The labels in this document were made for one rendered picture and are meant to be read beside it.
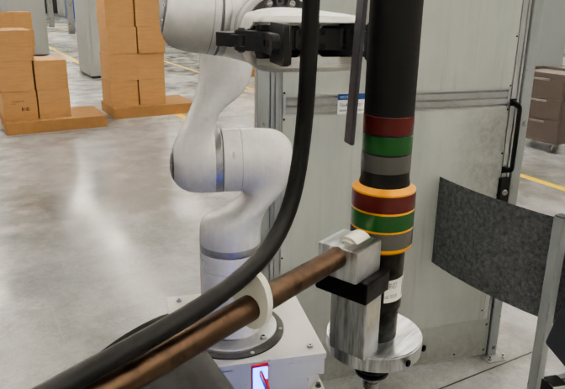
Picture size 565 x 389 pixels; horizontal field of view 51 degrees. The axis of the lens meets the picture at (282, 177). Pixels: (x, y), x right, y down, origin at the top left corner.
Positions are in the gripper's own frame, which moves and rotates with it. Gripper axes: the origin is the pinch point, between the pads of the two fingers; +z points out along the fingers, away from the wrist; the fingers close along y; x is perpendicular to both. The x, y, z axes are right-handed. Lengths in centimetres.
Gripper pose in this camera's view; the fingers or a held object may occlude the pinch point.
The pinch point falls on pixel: (334, 44)
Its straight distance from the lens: 48.4
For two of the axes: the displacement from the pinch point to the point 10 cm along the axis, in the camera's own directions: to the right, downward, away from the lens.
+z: 2.8, 2.8, -9.2
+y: -9.6, 0.6, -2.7
